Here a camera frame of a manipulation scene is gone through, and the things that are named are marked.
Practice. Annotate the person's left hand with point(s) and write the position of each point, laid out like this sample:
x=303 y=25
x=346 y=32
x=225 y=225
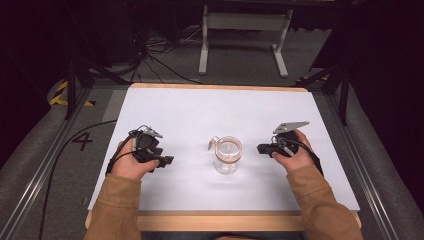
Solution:
x=131 y=166

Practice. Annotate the clear glass jar with lid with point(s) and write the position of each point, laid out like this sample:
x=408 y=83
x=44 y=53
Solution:
x=227 y=155

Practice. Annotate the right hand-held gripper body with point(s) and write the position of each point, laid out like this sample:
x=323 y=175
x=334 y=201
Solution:
x=286 y=143

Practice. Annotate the wooden table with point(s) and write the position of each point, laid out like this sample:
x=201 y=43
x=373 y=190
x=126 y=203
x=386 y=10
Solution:
x=220 y=221

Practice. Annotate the white table cover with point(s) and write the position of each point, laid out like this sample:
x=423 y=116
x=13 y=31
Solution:
x=220 y=113

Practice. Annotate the person's right hand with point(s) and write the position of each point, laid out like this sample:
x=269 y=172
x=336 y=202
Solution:
x=300 y=156

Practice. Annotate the white metal stand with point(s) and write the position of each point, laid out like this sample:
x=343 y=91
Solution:
x=245 y=21

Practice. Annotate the black tripod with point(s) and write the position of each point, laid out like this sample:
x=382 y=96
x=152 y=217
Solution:
x=338 y=83
x=78 y=80

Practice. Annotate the yellow and black floor tape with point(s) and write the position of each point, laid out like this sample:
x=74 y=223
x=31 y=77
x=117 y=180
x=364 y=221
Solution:
x=60 y=96

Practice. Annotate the metal floor rail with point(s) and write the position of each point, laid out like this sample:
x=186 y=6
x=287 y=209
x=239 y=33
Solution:
x=366 y=173
x=40 y=173

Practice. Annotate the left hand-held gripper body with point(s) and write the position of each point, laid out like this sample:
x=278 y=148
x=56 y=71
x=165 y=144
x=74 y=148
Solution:
x=146 y=141

